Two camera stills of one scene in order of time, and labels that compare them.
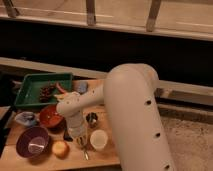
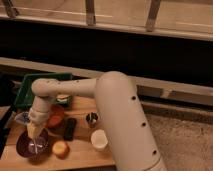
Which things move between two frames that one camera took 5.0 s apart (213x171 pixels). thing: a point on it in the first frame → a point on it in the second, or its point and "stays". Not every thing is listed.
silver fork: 86,154 → 35,146
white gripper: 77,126 → 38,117
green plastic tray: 41,91 stays
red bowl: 50,117 stays
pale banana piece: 59,96 stays
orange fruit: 60,149 stays
